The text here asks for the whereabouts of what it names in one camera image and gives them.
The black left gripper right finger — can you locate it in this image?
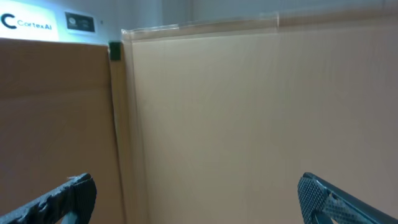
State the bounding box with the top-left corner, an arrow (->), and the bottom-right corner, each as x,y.
297,172 -> 397,224

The black small wall plaque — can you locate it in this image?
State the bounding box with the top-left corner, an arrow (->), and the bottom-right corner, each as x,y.
65,12 -> 95,33

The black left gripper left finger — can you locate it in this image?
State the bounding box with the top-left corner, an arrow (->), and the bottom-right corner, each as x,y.
1,173 -> 97,224

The brown cardboard panel left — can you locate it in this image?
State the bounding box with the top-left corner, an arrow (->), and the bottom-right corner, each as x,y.
1,39 -> 125,223

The beige cardboard panel right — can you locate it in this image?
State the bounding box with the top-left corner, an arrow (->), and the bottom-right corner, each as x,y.
110,1 -> 397,223

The green clip on cardboard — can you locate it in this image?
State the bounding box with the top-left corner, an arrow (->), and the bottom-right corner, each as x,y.
108,41 -> 122,61

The white CortexAI wall sign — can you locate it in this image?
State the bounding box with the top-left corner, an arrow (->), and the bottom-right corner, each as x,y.
1,1 -> 59,42

